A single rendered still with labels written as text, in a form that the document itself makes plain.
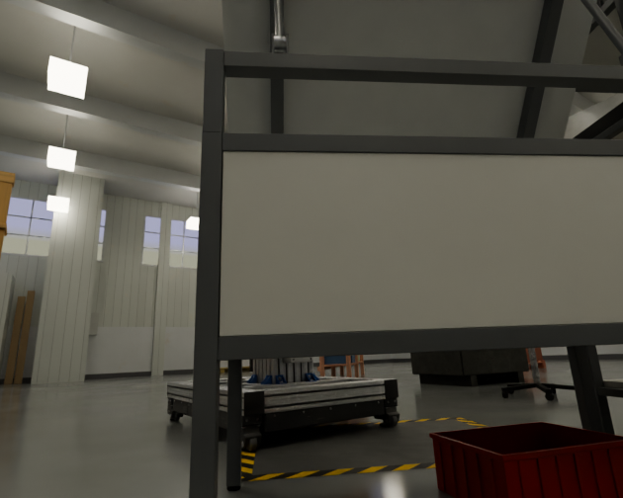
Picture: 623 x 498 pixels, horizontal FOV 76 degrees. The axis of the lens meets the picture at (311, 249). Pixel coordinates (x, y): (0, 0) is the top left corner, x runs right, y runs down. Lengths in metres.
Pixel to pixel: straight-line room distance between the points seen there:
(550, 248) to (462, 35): 0.82
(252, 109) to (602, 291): 1.06
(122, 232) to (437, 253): 11.89
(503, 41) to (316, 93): 0.63
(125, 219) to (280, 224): 11.88
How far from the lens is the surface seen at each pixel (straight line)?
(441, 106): 1.49
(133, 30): 6.63
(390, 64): 0.98
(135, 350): 12.03
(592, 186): 1.05
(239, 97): 1.38
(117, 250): 12.32
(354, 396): 2.03
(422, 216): 0.83
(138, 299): 12.15
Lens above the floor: 0.36
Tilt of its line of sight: 15 degrees up
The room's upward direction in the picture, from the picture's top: 2 degrees counter-clockwise
